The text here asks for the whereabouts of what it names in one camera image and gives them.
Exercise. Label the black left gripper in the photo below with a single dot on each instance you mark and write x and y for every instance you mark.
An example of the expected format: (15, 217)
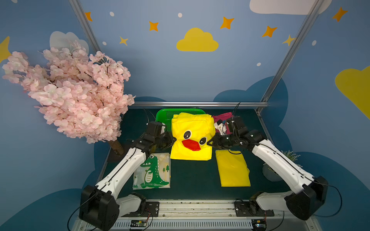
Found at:
(165, 140)

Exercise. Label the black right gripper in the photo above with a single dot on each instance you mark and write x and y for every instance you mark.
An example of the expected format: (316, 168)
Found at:
(224, 140)

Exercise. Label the pink raincoat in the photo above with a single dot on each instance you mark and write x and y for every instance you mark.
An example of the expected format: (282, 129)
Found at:
(220, 123)

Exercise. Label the yellow duck raincoat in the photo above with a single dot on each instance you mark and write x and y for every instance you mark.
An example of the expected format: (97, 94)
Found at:
(192, 132)

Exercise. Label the plain yellow raincoat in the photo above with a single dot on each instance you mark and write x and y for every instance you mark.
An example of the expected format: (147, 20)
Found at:
(232, 167)

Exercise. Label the green dinosaur raincoat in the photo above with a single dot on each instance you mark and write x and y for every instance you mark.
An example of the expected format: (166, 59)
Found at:
(154, 173)

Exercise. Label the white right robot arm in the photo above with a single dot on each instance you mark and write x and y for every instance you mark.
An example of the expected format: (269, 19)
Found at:
(307, 193)

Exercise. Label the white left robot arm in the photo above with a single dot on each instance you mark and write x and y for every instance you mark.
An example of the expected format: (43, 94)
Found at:
(100, 204)

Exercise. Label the green plastic basket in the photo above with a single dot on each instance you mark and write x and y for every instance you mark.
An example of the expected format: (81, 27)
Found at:
(165, 116)

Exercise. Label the left circuit board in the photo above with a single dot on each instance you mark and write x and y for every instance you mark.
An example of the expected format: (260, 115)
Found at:
(141, 224)

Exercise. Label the circuit board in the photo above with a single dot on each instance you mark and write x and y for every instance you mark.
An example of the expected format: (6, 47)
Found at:
(141, 224)
(259, 225)

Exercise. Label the right circuit board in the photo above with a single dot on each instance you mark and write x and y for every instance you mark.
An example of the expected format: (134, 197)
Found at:
(259, 225)

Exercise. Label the pink blossom artificial tree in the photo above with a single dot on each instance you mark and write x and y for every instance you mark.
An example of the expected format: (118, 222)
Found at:
(81, 94)

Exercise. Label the aluminium frame back rail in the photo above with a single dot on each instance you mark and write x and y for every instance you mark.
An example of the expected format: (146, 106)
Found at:
(200, 104)

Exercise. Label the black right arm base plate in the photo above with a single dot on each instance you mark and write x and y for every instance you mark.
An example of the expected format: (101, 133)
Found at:
(250, 209)

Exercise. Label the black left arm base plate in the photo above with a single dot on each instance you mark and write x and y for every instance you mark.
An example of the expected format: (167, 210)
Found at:
(147, 208)

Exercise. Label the aluminium front rail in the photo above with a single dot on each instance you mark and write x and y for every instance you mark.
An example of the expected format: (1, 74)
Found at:
(211, 215)

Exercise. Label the aluminium frame post left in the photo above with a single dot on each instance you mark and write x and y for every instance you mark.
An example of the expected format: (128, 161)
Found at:
(80, 14)

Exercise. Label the aluminium frame post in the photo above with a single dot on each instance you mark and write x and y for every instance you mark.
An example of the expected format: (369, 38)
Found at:
(294, 47)
(80, 14)

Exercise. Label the aluminium frame post right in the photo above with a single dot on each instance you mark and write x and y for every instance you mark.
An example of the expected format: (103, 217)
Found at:
(294, 47)

